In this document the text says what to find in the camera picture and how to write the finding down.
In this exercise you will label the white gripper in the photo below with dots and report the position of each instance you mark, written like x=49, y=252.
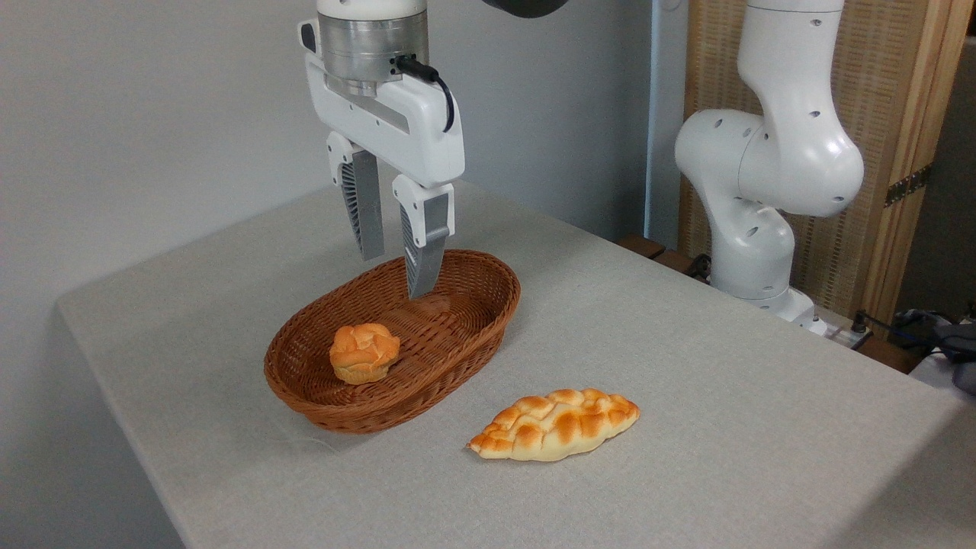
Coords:
x=412, y=133

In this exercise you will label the long braided bread loaf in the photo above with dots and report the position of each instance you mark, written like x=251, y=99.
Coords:
x=557, y=425

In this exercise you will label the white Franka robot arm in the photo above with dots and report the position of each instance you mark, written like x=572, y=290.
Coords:
x=793, y=152

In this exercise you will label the brown wicker basket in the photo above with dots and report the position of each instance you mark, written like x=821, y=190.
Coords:
x=450, y=328

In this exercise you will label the round orange bread roll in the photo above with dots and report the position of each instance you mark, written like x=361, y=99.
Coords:
x=364, y=352

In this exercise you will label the brown wooden base board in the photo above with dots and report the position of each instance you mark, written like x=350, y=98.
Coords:
x=656, y=250

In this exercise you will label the grey tablecloth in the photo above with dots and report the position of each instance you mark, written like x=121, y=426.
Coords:
x=686, y=473

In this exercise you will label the wooden folding screen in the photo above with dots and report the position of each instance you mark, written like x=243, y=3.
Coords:
x=884, y=76

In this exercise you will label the dark metal screen hinge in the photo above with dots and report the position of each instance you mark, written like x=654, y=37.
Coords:
x=907, y=185

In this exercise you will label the dark grey bag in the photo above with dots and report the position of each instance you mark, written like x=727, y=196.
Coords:
x=957, y=351

